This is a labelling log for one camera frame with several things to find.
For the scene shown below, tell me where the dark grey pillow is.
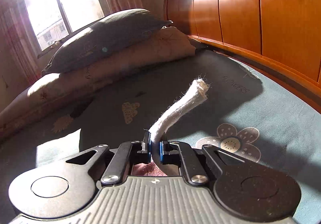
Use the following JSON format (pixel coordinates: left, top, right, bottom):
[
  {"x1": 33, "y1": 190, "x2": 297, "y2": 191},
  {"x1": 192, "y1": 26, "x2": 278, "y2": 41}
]
[{"x1": 41, "y1": 8, "x2": 172, "y2": 76}]

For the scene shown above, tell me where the window with frame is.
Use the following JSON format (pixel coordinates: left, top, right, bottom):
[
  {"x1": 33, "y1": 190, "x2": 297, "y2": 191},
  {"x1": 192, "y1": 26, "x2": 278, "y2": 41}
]
[{"x1": 24, "y1": 0, "x2": 104, "y2": 51}]

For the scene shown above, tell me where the folded pink beige quilt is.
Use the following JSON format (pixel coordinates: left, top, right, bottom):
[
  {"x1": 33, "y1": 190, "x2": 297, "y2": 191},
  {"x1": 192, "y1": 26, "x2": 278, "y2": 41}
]
[{"x1": 1, "y1": 27, "x2": 196, "y2": 139}]

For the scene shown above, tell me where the pink and white knit sweater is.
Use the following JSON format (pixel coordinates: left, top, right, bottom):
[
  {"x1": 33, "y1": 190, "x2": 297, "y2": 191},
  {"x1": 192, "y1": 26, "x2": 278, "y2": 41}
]
[{"x1": 132, "y1": 78, "x2": 209, "y2": 177}]

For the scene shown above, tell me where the wooden headboard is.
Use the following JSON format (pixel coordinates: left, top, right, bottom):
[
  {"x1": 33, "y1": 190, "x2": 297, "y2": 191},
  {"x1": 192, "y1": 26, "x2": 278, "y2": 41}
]
[{"x1": 163, "y1": 0, "x2": 320, "y2": 110}]

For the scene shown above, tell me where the blue floral bed sheet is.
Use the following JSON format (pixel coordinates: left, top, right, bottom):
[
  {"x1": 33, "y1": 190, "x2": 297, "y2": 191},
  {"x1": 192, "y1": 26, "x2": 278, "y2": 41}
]
[{"x1": 0, "y1": 49, "x2": 321, "y2": 224}]

